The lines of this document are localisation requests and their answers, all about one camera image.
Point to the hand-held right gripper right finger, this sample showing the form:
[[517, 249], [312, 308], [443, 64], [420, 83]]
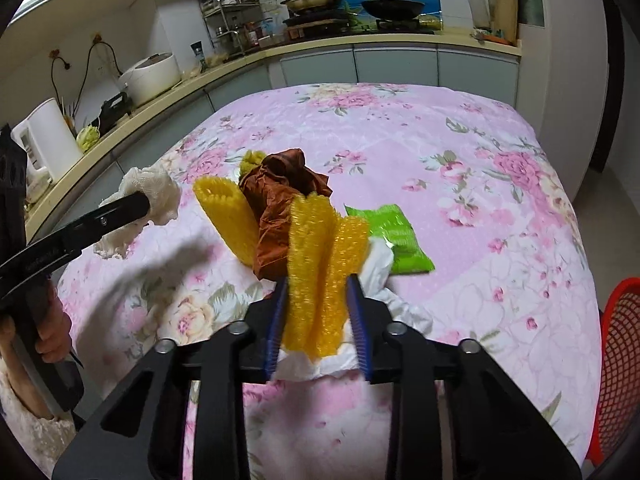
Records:
[[359, 330]]

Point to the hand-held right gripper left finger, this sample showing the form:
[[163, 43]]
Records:
[[276, 330]]

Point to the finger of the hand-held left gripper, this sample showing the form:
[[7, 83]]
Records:
[[115, 212]]

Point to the white tissue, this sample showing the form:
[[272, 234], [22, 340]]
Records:
[[397, 305]]

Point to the white foam fruit net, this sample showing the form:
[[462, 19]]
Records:
[[160, 195]]

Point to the orange foam fruit net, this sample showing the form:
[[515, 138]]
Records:
[[315, 270]]

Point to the green snack packet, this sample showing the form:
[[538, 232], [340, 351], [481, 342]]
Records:
[[400, 240]]

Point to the yellow foam fruit net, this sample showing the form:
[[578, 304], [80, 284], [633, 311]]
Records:
[[225, 215]]

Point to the brown plastic bag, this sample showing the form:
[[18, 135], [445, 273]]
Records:
[[280, 190]]

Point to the red mesh basket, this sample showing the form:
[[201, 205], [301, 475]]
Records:
[[620, 360]]

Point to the person's left forearm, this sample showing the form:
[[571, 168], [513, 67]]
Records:
[[25, 425]]

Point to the person's left hand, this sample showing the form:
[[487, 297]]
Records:
[[52, 330]]

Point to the yellow green vegetable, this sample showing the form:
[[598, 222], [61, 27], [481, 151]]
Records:
[[87, 139]]

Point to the white electric kettle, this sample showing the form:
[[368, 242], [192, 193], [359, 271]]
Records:
[[47, 137]]

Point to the black small appliance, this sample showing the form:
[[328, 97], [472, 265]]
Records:
[[112, 110]]

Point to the white rice cooker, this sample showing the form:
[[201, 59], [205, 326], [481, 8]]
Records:
[[150, 77]]

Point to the dark capped seasoning jar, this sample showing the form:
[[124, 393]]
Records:
[[197, 55]]

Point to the pink floral blanket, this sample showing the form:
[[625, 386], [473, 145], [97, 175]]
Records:
[[450, 170]]

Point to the metal spice rack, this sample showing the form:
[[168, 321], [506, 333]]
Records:
[[225, 15]]

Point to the kitchen counter cabinet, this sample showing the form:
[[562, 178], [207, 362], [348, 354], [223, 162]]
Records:
[[390, 62]]

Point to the gas stove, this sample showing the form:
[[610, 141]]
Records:
[[320, 24]]

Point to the golden cooking pot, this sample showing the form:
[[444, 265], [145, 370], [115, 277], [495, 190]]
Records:
[[312, 1]]

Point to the black wok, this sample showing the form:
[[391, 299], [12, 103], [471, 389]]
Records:
[[392, 7]]

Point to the wooden cutting board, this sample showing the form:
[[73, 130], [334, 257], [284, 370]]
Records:
[[506, 5]]

